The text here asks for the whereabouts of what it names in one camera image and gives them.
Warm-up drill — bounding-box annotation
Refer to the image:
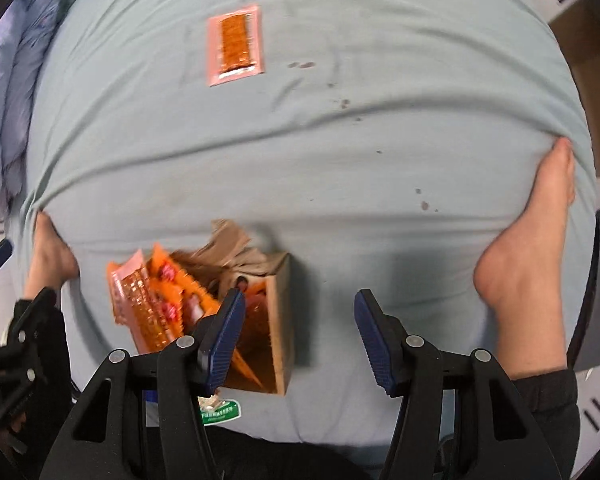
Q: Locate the blue white snack bag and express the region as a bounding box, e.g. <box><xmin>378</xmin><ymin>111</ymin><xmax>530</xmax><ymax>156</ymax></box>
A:
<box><xmin>143</xmin><ymin>390</ymin><xmax>158</xmax><ymax>404</ymax></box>

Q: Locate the orange spicy strip packet top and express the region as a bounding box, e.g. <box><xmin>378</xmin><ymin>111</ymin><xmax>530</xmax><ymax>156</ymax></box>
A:
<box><xmin>148</xmin><ymin>243</ymin><xmax>220</xmax><ymax>337</ymax></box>

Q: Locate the brown cardboard box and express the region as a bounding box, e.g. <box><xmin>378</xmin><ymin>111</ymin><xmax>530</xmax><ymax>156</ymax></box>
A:
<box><xmin>171</xmin><ymin>220</ymin><xmax>294</xmax><ymax>396</ymax></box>

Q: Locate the person's left foot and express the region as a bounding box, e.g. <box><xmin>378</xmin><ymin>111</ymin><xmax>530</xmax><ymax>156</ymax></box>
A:
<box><xmin>22</xmin><ymin>211</ymin><xmax>80</xmax><ymax>300</ymax></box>

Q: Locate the person's foot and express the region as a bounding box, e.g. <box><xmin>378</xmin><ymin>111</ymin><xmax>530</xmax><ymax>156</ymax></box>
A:
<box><xmin>474</xmin><ymin>138</ymin><xmax>576</xmax><ymax>379</ymax></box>
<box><xmin>22</xmin><ymin>211</ymin><xmax>80</xmax><ymax>300</ymax></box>

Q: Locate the green chicken foot packet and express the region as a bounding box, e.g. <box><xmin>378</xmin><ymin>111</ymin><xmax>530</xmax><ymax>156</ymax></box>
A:
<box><xmin>198</xmin><ymin>394</ymin><xmax>242</xmax><ymax>426</ymax></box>

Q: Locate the pink spicy strip packet left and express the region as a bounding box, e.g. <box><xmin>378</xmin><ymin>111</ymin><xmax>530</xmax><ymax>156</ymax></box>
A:
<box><xmin>106</xmin><ymin>249</ymin><xmax>183</xmax><ymax>354</ymax></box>

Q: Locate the person's right foot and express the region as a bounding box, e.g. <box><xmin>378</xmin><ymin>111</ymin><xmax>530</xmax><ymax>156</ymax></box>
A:
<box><xmin>474</xmin><ymin>138</ymin><xmax>576</xmax><ymax>379</ymax></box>

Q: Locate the light blue bed sheet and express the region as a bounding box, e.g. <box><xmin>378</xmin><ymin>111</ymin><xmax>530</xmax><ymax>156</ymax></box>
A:
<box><xmin>9</xmin><ymin>0</ymin><xmax>595</xmax><ymax>448</ymax></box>

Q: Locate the white drawer cabinet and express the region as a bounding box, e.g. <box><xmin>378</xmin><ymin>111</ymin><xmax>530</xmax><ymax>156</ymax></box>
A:
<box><xmin>569</xmin><ymin>176</ymin><xmax>600</xmax><ymax>478</ymax></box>

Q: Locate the pink spicy strip packet upright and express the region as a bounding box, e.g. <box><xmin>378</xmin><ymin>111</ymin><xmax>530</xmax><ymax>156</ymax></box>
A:
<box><xmin>207</xmin><ymin>4</ymin><xmax>264</xmax><ymax>87</ymax></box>

